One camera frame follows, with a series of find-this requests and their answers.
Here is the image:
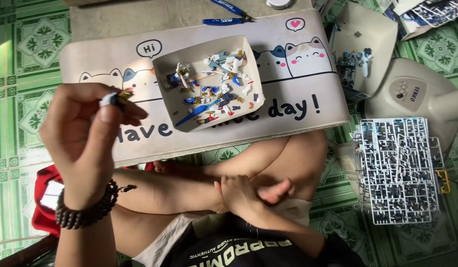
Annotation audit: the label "white cardboard tray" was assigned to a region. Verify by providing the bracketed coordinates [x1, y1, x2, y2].
[152, 35, 265, 133]

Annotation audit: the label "white fan base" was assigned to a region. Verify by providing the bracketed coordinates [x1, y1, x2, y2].
[364, 57, 458, 153]

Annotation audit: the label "person's left hand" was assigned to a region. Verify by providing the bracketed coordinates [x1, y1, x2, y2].
[39, 82, 149, 204]

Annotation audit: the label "pile of small model parts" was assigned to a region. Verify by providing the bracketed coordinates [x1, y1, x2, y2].
[165, 48, 261, 127]

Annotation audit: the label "beige shorts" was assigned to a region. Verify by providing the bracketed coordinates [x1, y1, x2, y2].
[133, 198, 313, 267]

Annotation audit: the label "round metal tin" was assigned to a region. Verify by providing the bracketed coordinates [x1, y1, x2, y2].
[266, 0, 297, 10]

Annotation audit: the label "model kit box with sprues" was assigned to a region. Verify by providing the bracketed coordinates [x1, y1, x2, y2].
[377, 0, 458, 41]

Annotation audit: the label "white cardboard box lid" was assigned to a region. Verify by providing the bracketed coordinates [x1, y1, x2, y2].
[328, 3, 399, 98]

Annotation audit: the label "red cloth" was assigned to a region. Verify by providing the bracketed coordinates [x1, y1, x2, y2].
[32, 163, 155, 238]

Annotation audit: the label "person's right hand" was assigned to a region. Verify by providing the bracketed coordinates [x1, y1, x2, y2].
[213, 174, 296, 220]

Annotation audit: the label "yellow plastic sprue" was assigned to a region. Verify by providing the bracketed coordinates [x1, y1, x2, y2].
[436, 169, 451, 194]

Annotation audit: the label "dark wooden bead bracelet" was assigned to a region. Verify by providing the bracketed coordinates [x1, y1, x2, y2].
[55, 179, 137, 230]

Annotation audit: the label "blue white robot model figure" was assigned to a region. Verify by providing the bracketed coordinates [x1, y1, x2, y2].
[335, 47, 374, 88]

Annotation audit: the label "cat print desk mat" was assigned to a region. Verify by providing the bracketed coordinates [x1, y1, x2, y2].
[59, 9, 351, 167]

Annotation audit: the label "small white gold model part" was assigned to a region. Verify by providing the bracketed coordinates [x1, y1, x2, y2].
[99, 87, 135, 112]

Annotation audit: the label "stack of white plastic sprues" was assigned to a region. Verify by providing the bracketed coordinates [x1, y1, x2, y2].
[352, 117, 445, 225]

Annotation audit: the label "black printed shirt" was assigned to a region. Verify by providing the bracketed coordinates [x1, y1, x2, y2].
[160, 213, 367, 267]

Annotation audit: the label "blue handled nippers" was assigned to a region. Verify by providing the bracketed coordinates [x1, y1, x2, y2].
[202, 0, 256, 26]

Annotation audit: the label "person's legs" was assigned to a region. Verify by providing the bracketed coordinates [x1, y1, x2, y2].
[110, 130, 329, 258]

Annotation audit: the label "white phone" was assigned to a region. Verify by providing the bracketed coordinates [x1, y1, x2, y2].
[39, 180, 65, 211]

